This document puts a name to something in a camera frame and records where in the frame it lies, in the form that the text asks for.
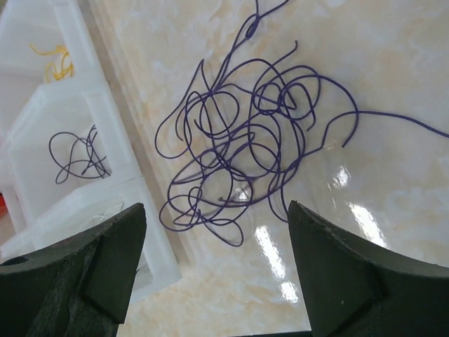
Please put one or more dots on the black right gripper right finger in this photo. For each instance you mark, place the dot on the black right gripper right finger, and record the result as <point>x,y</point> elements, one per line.
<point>353,287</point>

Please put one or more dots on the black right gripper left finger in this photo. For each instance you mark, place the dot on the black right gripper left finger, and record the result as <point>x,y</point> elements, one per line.
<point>79,286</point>

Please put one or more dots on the red plastic basket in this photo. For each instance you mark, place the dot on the red plastic basket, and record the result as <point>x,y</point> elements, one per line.
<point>3,207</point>

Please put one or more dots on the white compartment organizer tray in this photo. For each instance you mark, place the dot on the white compartment organizer tray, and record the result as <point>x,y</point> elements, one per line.
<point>66,160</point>

